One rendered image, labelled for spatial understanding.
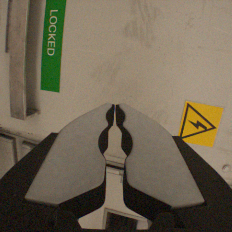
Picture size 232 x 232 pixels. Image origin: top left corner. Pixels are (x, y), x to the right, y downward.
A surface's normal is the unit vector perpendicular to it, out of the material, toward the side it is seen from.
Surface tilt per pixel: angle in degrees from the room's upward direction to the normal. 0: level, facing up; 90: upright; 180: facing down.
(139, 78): 90
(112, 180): 90
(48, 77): 90
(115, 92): 90
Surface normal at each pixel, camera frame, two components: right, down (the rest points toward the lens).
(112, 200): -0.26, 0.26
